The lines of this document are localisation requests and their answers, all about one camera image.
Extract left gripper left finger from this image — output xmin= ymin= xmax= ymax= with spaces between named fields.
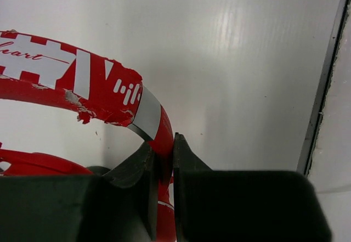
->
xmin=1 ymin=143 xmax=158 ymax=241

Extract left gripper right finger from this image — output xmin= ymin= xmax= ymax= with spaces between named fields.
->
xmin=173 ymin=134 xmax=332 ymax=241

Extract red headphones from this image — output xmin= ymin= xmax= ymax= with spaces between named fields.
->
xmin=1 ymin=30 xmax=176 ymax=241

